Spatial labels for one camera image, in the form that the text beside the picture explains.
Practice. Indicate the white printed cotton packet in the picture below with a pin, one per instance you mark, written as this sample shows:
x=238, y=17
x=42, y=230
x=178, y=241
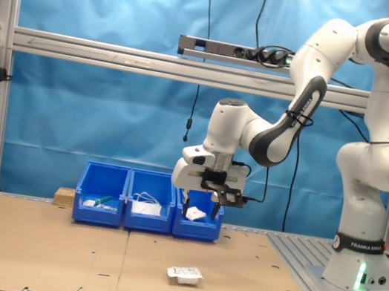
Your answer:
x=195, y=213
x=184, y=277

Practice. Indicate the blue plastic bin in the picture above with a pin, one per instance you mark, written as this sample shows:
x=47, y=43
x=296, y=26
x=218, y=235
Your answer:
x=194, y=230
x=146, y=224
x=97, y=217

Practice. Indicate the white face mask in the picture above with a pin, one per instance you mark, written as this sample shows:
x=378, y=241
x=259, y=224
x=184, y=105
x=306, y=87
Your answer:
x=145, y=209

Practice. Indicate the green capped tube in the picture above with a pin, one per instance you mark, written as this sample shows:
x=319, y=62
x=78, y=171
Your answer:
x=104, y=199

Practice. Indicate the white printed flat packet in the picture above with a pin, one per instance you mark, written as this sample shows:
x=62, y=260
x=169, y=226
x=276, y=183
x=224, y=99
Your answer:
x=89, y=203

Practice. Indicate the long aluminium cross beam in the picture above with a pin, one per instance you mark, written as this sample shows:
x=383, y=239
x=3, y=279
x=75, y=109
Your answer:
x=156, y=64

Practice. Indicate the chipboard block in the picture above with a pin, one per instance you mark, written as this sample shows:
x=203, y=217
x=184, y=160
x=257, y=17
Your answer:
x=64, y=198

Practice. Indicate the grey power strip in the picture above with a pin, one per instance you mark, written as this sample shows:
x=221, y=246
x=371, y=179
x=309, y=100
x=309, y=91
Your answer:
x=215, y=49

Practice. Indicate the black power plug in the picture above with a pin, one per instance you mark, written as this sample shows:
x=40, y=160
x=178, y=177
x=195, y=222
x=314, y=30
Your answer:
x=268, y=55
x=281, y=55
x=254, y=54

